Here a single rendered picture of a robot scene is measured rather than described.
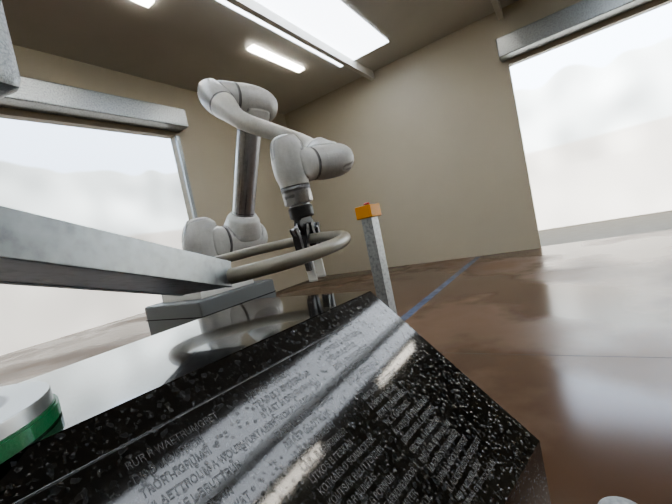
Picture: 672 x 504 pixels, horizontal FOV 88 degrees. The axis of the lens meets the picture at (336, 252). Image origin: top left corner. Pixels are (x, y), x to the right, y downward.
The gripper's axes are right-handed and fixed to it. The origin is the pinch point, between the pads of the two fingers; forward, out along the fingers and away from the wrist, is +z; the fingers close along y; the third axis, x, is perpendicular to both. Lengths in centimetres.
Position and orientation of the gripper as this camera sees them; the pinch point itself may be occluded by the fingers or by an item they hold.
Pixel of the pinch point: (315, 269)
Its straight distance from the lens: 109.6
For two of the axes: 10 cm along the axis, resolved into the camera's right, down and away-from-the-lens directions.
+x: 8.5, -1.4, -5.1
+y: -4.8, 2.2, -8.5
